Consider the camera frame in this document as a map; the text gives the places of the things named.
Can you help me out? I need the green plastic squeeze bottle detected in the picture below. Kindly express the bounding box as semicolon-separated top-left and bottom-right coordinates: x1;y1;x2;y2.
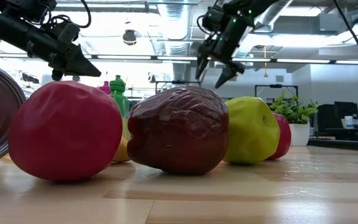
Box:
109;74;131;142

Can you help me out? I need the yellow hanging cord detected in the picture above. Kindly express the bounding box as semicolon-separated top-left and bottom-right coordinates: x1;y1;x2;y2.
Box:
262;45;269;78

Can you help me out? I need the slanted silver ventilation duct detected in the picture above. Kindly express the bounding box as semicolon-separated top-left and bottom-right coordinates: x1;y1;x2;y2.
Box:
233;0;293;58

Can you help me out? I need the thin black hanging cable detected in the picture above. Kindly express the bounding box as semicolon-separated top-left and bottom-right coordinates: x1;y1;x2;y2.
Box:
333;0;358;88

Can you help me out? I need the green toy apple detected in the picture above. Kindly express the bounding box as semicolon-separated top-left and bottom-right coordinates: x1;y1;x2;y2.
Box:
223;96;281;165

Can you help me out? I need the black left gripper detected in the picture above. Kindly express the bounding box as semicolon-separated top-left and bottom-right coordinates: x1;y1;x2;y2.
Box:
25;23;103;82

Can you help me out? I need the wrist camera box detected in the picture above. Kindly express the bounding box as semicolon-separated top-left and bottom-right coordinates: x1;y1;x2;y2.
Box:
1;0;58;23
201;6;227;32

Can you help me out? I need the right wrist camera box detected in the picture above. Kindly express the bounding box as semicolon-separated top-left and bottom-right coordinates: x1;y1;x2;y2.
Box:
201;6;227;32

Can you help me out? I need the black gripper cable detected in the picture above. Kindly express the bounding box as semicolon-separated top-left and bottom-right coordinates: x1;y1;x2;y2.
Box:
47;0;92;29
196;14;213;35

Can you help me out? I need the black desk with screens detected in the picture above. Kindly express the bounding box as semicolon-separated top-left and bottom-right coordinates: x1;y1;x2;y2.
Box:
316;101;358;141

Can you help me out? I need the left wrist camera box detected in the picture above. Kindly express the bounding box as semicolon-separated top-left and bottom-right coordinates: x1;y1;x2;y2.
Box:
1;0;58;23

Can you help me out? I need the pink plastic squeeze bottle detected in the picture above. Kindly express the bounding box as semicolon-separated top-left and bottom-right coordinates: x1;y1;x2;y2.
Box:
99;80;112;95

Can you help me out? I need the white cup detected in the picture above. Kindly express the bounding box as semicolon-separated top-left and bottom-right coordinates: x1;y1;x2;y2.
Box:
344;115;356;129

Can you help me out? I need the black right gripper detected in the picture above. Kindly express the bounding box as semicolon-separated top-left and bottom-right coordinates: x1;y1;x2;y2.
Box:
195;14;256;90

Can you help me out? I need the black background rig frame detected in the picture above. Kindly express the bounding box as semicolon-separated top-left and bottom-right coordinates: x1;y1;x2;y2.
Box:
254;83;300;98

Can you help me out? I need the long ceiling light strip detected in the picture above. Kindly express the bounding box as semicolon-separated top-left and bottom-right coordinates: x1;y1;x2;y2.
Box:
0;53;358;65

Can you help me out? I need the yellow toy pear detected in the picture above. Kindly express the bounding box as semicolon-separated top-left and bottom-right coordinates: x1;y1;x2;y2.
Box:
112;136;132;163

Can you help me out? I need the dark red wrinkled toy apple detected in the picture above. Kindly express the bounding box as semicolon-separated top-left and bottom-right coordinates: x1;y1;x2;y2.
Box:
126;85;229;175

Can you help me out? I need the black ceiling spotlight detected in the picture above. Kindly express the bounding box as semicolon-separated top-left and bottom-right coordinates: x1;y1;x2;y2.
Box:
122;29;138;47

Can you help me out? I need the small potted green plant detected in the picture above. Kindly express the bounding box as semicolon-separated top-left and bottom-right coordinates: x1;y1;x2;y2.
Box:
269;90;320;147

